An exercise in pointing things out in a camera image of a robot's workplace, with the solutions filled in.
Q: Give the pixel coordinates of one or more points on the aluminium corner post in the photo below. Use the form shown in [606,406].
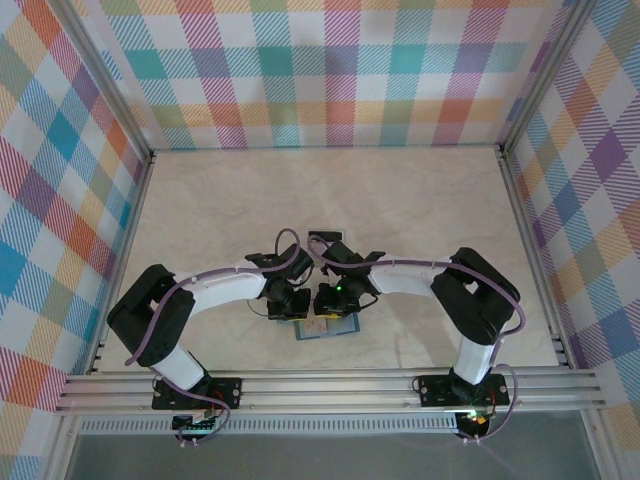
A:
[106,75]
[545,75]

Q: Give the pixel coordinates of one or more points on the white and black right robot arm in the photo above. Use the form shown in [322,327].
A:
[405,280]

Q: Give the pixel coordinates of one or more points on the white patterned credit card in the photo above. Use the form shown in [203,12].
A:
[314,328]

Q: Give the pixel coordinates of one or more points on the aluminium side rail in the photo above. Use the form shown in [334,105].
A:
[123,250]
[533,250]

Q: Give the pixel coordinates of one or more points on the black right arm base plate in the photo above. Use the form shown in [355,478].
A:
[435,392]

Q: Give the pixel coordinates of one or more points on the aluminium frame leg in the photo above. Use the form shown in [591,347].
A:
[60,450]
[600,450]

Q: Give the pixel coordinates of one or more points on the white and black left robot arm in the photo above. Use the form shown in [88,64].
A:
[225,292]

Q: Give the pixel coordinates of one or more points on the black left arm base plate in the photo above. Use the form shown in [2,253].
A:
[230,392]

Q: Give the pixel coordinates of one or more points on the grey metal sheet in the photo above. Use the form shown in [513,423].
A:
[325,460]

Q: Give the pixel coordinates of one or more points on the long aluminium base rail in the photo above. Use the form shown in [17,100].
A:
[325,395]

